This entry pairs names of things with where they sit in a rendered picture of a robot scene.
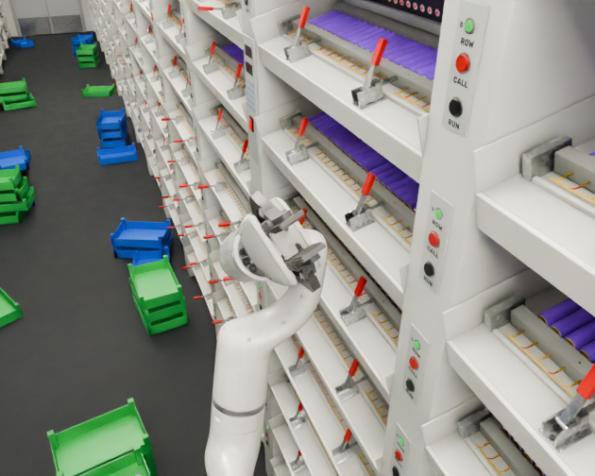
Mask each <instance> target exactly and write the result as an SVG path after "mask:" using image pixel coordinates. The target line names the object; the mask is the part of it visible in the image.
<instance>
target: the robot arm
mask: <svg viewBox="0 0 595 476"><path fill-rule="evenodd" d="M249 201H250V206H251V210H252V212H251V213H249V214H248V215H247V216H246V217H245V218H244V219H243V221H242V222H241V225H240V228H239V229H238V230H236V231H235V232H233V233H232V234H230V235H229V236H228V237H227V238H226V239H225V240H224V241H223V243H222V245H221V247H220V249H219V262H220V265H221V267H222V269H223V271H224V272H225V273H226V274H227V275H228V276H229V277H230V278H232V279H233V280H235V281H241V282H249V281H269V280H271V281H273V282H275V283H277V284H280V285H284V286H289V288H288V289H287V291H286V292H285V293H284V295H283V296H282V297H281V298H280V299H278V300H277V301H276V302H275V303H273V304H271V305H270V306H268V307H266V308H264V309H262V310H260V311H258V312H255V313H253V314H248V315H244V316H241V317H238V318H235V319H232V320H231V321H229V322H227V323H226V324H224V325H223V326H222V328H221V329H220V331H219V333H218V336H217V343H216V353H215V366H214V376H213V388H212V412H211V425H210V433H209V438H208V442H207V446H206V450H205V467H206V471H207V475H208V476H253V473H254V469H255V466H256V462H257V459H258V455H259V451H260V446H261V441H262V434H263V426H264V411H265V403H266V394H267V384H268V374H269V365H270V355H271V351H272V350H273V349H274V348H275V347H276V346H278V345H279V344H281V343H282V342H283V341H285V340H286V339H288V338H289V337H291V336H292V335H293V334H294V333H296V332H297V331H298V330H299V329H300V328H301V327H302V326H303V325H304V324H305V323H306V322H307V321H308V320H309V318H310V317H311V315H312V314H313V312H314V311H315V308H316V306H317V304H318V301H319V299H320V296H321V292H322V288H323V283H324V278H325V272H326V266H327V258H328V247H327V242H326V239H325V238H324V236H323V235H322V234H321V233H320V232H319V231H316V230H313V229H304V228H303V227H302V226H301V225H300V224H299V222H298V220H299V219H301V218H302V217H303V216H305V215H304V211H303V210H301V211H299V212H296V213H292V211H291V210H290V208H289V207H288V206H287V204H286V203H285V202H284V201H283V200H282V199H280V198H278V197H274V198H272V199H270V200H268V201H267V200H266V199H265V198H264V196H263V195H262V194H261V193H260V192H259V191H257V192H255V193H254V194H252V195H250V196H249Z"/></svg>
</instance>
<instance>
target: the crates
mask: <svg viewBox="0 0 595 476"><path fill-rule="evenodd" d="M71 40H72V46H73V50H74V55H75V57H77V61H78V64H79V68H96V67H97V65H98V63H99V62H100V59H99V53H98V49H97V44H96V42H95V41H94V35H93V33H91V35H79V33H77V36H76V37H74V38H71ZM11 42H12V45H15V46H17V47H20V48H25V47H30V46H35V43H34V41H33V40H32V41H30V40H27V39H26V37H24V38H23V39H22V40H16V41H14V40H13V39H11ZM86 86H87V87H86V88H85V89H84V90H83V89H81V93H82V97H103V96H112V95H113V94H114V92H115V87H114V84H112V86H89V84H86ZM0 103H2V106H3V108H4V110H5V111H9V110H15V109H20V108H26V107H32V106H37V105H36V101H35V98H34V97H33V96H32V93H30V94H29V95H28V92H27V86H26V81H25V79H24V78H23V81H14V82H7V83H0ZM95 122H96V127H97V131H98V136H99V139H100V142H101V146H102V148H104V147H112V148H106V149H99V147H97V155H98V156H97V157H98V161H99V165H106V164H113V163H119V162H133V161H137V160H138V156H137V151H136V148H135V143H132V145H128V146H127V139H128V128H127V125H128V124H127V119H126V113H125V108H122V110H116V111H103V109H101V113H100V115H99V117H98V120H95ZM116 146H120V147H116ZM19 147H20V149H16V150H11V151H7V152H1V153H0V225H4V224H13V223H23V220H24V218H25V216H26V212H27V211H29V209H30V207H31V206H35V202H34V200H35V198H36V193H35V189H34V186H30V189H29V185H28V182H27V178H26V177H23V178H22V173H21V171H23V170H27V169H29V164H30V161H31V156H30V152H29V149H27V150H26V152H24V150H23V147H22V146H21V145H20V146H19ZM167 227H171V223H170V219H166V223H165V222H136V221H126V220H125V218H124V217H122V218H121V224H120V226H119V227H118V229H117V230H116V232H115V233H111V234H110V239H111V244H112V247H113V252H114V257H115V258H129V259H133V261H132V264H131V263H128V264H127V266H128V271H129V275H130V278H128V279H129V283H130V288H131V292H132V296H133V301H134V304H135V306H136V308H137V310H138V313H139V315H140V317H141V319H142V321H143V323H144V326H145V329H146V331H147V333H148V335H149V336H151V335H154V334H157V333H160V332H165V331H168V330H171V329H174V328H176V327H179V326H182V325H185V324H188V316H187V310H186V303H185V297H184V296H183V294H182V288H181V285H180V284H179V282H178V279H177V277H176V275H175V273H174V271H173V269H172V267H171V265H170V254H169V249H170V246H171V245H172V243H173V236H172V229H168V228H167ZM22 316H23V313H22V311H21V308H20V305H19V303H18V302H17V303H15V302H14V301H13V300H12V299H11V298H10V297H9V296H8V295H7V294H6V293H5V292H4V291H3V290H2V289H1V288H0V328H1V327H3V326H5V325H7V324H8V323H10V322H12V321H14V320H16V319H18V318H20V317H22Z"/></svg>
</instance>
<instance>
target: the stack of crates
mask: <svg viewBox="0 0 595 476"><path fill-rule="evenodd" d="M127 402H128V404H127V405H125V406H122V407H120V408H117V409H115V410H112V411H110V412H107V413H106V414H104V415H101V416H97V417H95V418H92V419H90V420H87V421H85V422H82V423H80V424H77V425H76V426H73V427H71V428H69V429H66V430H64V431H61V432H59V433H54V431H53V430H51V431H49V432H47V435H48V438H49V441H50V445H51V450H52V453H53V457H54V462H55V466H56V470H57V476H78V475H81V474H83V473H85V472H87V471H90V470H92V469H94V468H97V467H100V466H102V465H104V464H106V463H108V462H110V461H112V460H114V459H117V458H119V457H121V456H123V455H126V454H128V453H130V452H132V451H134V450H133V448H132V446H134V445H137V444H139V445H140V447H141V451H142V454H143V457H144V460H145V463H146V465H147V468H148V470H149V473H150V475H151V476H158V473H157V469H156V465H155V461H154V456H153V452H152V449H151V444H150V440H149V436H148V434H147V433H146V431H145V427H144V425H143V422H142V421H141V418H140V416H139V414H138V411H137V409H136V406H135V403H134V400H133V398H131V399H128V400H127Z"/></svg>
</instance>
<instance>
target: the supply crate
mask: <svg viewBox="0 0 595 476"><path fill-rule="evenodd" d="M132 448H133V450H134V451H132V452H130V453H128V454H126V455H123V456H121V457H119V458H117V459H114V460H112V461H110V462H108V463H106V464H104V465H102V466H100V467H96V468H94V469H92V470H90V471H87V472H85V473H83V474H81V475H78V476H135V475H137V474H140V475H141V476H151V475H150V473H149V470H148V468H147V465H146V463H145V459H144V457H143V454H142V451H141V447H140V445H139V444H137V445H134V446H132Z"/></svg>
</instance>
